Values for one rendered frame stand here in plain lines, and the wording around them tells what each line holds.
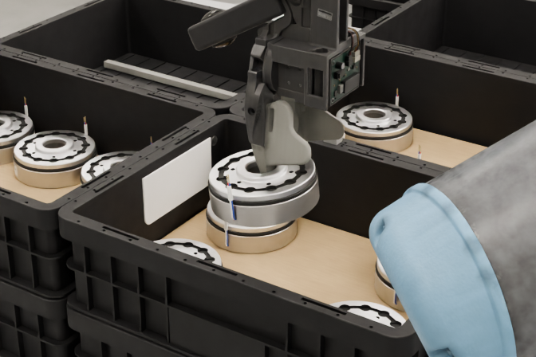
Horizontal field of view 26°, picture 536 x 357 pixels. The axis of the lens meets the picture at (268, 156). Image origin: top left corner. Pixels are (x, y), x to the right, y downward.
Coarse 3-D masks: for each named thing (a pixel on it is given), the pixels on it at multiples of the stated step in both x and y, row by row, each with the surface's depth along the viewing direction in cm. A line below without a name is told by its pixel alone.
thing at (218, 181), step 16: (224, 160) 112; (240, 160) 112; (224, 176) 109; (288, 176) 108; (304, 176) 107; (224, 192) 106; (240, 192) 106; (256, 192) 106; (272, 192) 105; (288, 192) 106
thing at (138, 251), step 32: (160, 160) 128; (384, 160) 127; (96, 192) 121; (64, 224) 116; (96, 224) 115; (128, 256) 112; (160, 256) 110; (192, 256) 109; (224, 288) 106; (256, 288) 104; (288, 320) 103; (320, 320) 101; (352, 320) 100; (384, 352) 98
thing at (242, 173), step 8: (248, 160) 111; (240, 168) 109; (248, 168) 110; (280, 168) 108; (240, 176) 108; (248, 176) 108; (256, 176) 107; (264, 176) 107; (272, 176) 107; (280, 176) 108
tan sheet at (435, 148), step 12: (420, 132) 157; (420, 144) 153; (432, 144) 153; (444, 144) 153; (456, 144) 153; (468, 144) 153; (432, 156) 150; (444, 156) 150; (456, 156) 150; (468, 156) 150
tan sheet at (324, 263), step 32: (192, 224) 135; (320, 224) 135; (224, 256) 128; (256, 256) 128; (288, 256) 128; (320, 256) 128; (352, 256) 128; (288, 288) 122; (320, 288) 122; (352, 288) 122
